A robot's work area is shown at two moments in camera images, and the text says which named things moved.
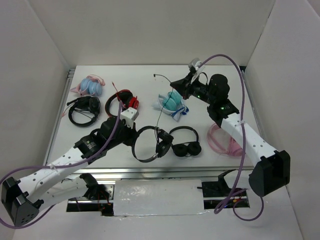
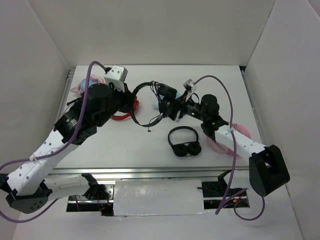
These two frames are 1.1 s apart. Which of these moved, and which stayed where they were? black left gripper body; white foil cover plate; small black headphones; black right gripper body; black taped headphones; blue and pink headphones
Moved: black left gripper body; black right gripper body; black taped headphones
Stayed: small black headphones; blue and pink headphones; white foil cover plate
